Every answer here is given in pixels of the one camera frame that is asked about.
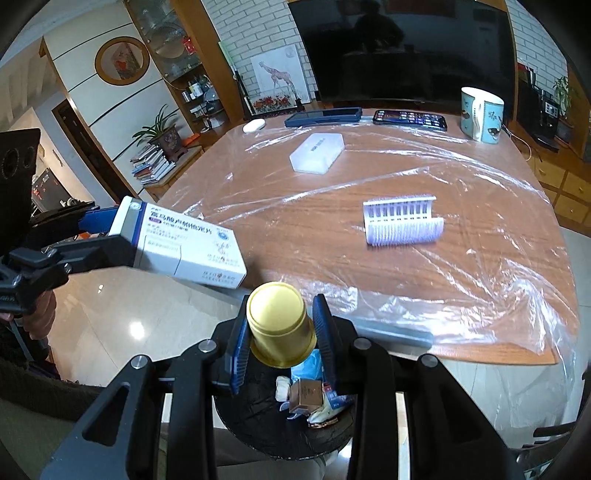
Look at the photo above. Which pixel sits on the black chair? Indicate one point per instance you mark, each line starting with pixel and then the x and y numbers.
pixel 547 438

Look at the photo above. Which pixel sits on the black trash bin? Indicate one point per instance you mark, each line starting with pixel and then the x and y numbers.
pixel 258 415

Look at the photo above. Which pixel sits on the white printed packet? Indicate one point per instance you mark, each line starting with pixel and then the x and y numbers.
pixel 334 404

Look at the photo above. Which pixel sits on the black flat television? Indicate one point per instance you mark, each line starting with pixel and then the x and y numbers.
pixel 415 55

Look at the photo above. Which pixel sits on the small green potted plant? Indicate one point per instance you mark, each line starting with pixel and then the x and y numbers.
pixel 564 99

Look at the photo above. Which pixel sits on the glass display cabinet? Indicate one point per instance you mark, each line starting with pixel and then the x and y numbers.
pixel 184 55

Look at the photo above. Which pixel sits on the teal printed mug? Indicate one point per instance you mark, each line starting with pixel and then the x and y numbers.
pixel 482 115

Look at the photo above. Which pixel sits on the blue plastic glove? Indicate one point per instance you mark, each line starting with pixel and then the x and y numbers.
pixel 308 364

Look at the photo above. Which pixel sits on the gold plastic cup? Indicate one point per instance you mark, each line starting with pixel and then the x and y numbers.
pixel 279 323

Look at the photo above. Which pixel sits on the white earbuds case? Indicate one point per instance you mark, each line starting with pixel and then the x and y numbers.
pixel 254 125

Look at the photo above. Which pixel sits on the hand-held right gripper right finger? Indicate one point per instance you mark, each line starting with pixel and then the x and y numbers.
pixel 330 350

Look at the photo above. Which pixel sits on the red flower picture frame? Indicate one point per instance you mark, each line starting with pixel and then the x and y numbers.
pixel 272 104

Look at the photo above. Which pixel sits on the dark blue phone case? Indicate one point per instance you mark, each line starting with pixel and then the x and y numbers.
pixel 323 117

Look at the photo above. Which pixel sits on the round framed wall picture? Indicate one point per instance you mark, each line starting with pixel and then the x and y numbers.
pixel 122 60

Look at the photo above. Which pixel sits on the person's left forearm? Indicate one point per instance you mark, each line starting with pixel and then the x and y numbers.
pixel 46 383

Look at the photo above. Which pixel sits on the low wooden side cabinet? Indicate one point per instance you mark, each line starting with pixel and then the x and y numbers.
pixel 191 152

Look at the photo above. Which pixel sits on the plain white box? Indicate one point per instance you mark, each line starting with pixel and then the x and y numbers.
pixel 318 152

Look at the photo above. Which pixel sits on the black smartphone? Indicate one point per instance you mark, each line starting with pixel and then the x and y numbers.
pixel 411 120

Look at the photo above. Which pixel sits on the brown cardboard box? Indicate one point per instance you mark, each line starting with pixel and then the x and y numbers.
pixel 307 394

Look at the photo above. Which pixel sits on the white blue medicine box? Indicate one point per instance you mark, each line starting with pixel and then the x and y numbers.
pixel 184 244

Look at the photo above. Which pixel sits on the giraffe picture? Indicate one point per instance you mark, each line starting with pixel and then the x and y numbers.
pixel 279 76

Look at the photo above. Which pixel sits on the person's left hand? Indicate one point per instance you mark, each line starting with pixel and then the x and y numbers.
pixel 40 316

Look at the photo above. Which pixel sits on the potted plant in brown pot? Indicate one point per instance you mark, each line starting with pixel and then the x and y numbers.
pixel 166 138

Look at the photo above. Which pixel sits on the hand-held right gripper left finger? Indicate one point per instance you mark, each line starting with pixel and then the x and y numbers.
pixel 240 350

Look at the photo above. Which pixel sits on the crumpled white tissue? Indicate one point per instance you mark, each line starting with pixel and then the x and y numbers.
pixel 281 387

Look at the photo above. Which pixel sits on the black coffee machine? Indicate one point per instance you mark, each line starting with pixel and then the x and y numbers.
pixel 545 115

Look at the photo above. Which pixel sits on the stack of books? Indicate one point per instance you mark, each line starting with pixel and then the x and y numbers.
pixel 150 167

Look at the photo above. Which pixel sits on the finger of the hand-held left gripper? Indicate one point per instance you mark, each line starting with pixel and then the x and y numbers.
pixel 97 251
pixel 99 217

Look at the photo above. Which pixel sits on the purple vial tray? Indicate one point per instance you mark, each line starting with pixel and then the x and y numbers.
pixel 401 221

